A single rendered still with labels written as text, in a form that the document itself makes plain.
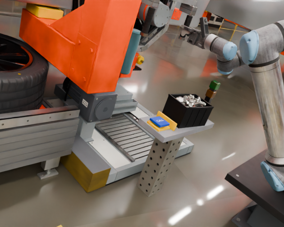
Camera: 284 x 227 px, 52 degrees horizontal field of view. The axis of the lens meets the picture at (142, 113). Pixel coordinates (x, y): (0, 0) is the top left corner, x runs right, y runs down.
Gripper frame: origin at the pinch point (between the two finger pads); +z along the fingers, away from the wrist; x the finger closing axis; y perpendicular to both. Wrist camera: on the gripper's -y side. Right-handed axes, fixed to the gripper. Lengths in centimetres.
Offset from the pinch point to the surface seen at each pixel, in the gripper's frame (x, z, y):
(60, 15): -63, 33, 12
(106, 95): -49, -2, 43
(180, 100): -36, -39, 26
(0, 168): -106, -11, 68
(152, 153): -40, -38, 59
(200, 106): -27, -46, 27
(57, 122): -82, -11, 49
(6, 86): -102, 0, 35
